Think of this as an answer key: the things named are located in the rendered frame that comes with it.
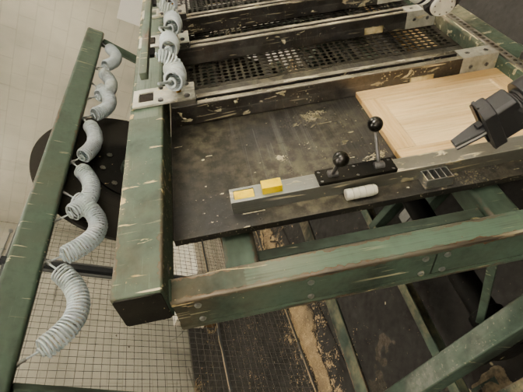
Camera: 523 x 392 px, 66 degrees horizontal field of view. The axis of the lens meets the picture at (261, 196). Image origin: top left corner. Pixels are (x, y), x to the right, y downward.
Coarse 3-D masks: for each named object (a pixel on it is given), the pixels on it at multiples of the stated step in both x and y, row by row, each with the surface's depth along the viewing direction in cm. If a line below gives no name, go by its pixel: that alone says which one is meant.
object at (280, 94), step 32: (384, 64) 132; (416, 64) 130; (448, 64) 130; (480, 64) 132; (160, 96) 122; (192, 96) 121; (224, 96) 126; (256, 96) 126; (288, 96) 128; (320, 96) 130
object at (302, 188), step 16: (480, 144) 104; (512, 144) 103; (400, 160) 102; (416, 160) 102; (432, 160) 101; (448, 160) 101; (464, 160) 101; (480, 160) 102; (496, 160) 103; (512, 160) 104; (304, 176) 101; (384, 176) 100; (400, 176) 101; (416, 176) 102; (256, 192) 99; (288, 192) 98; (304, 192) 99; (320, 192) 99; (336, 192) 101; (240, 208) 99; (256, 208) 100
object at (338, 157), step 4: (336, 152) 89; (340, 152) 88; (344, 152) 88; (332, 156) 89; (336, 156) 88; (340, 156) 88; (344, 156) 88; (348, 156) 88; (332, 160) 89; (336, 160) 88; (340, 160) 88; (344, 160) 88; (348, 160) 88; (336, 164) 89; (340, 164) 88; (344, 164) 88; (336, 168) 94; (328, 172) 98; (332, 172) 97; (336, 172) 98; (328, 176) 98; (332, 176) 98; (336, 176) 99
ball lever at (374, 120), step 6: (372, 120) 96; (378, 120) 96; (372, 126) 96; (378, 126) 96; (378, 138) 98; (378, 144) 98; (378, 150) 99; (378, 156) 99; (378, 162) 99; (378, 168) 99
